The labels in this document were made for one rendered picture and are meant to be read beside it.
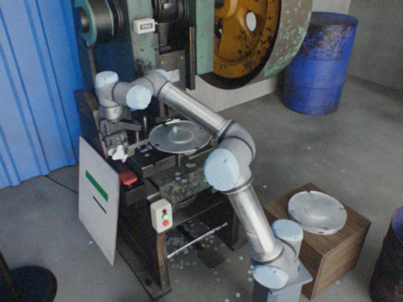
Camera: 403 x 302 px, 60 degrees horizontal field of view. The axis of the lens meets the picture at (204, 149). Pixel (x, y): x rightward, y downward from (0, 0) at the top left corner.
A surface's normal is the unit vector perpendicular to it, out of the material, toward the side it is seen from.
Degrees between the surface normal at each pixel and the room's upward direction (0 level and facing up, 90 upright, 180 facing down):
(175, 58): 90
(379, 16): 90
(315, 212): 0
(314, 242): 0
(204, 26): 90
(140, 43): 90
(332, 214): 0
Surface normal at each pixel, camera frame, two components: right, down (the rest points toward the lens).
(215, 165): -0.51, 0.39
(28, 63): 0.61, 0.44
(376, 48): -0.80, 0.33
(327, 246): 0.00, -0.84
